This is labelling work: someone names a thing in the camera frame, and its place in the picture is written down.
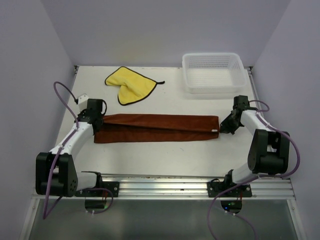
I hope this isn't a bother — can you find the white perforated plastic basket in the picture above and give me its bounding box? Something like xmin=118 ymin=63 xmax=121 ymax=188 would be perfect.
xmin=182 ymin=52 xmax=249 ymax=94

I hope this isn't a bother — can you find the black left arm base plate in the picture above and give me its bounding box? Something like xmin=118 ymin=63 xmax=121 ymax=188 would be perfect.
xmin=75 ymin=181 xmax=120 ymax=198

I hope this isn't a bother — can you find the brown microfiber towel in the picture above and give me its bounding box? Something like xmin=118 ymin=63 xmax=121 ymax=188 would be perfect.
xmin=94 ymin=113 xmax=220 ymax=144

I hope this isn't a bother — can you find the aluminium right side rail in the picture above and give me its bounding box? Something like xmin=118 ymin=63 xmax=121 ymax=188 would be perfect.
xmin=246 ymin=66 xmax=283 ymax=179

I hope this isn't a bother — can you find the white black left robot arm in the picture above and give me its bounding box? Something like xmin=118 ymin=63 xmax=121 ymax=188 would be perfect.
xmin=35 ymin=98 xmax=107 ymax=197

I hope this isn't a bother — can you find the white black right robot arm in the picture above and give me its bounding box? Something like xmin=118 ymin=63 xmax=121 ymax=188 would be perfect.
xmin=219 ymin=95 xmax=290 ymax=197

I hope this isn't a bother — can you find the yellow microfiber towel black trim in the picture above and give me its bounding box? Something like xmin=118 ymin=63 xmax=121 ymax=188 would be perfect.
xmin=104 ymin=66 xmax=165 ymax=106

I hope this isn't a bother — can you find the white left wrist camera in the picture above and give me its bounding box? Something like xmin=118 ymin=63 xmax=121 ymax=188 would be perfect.
xmin=76 ymin=93 xmax=89 ymax=112

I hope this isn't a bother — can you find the aluminium table edge rail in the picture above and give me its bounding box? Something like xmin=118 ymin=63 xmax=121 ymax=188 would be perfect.
xmin=32 ymin=176 xmax=296 ymax=201

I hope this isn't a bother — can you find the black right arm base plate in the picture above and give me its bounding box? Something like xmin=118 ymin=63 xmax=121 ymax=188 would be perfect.
xmin=207 ymin=180 xmax=253 ymax=198

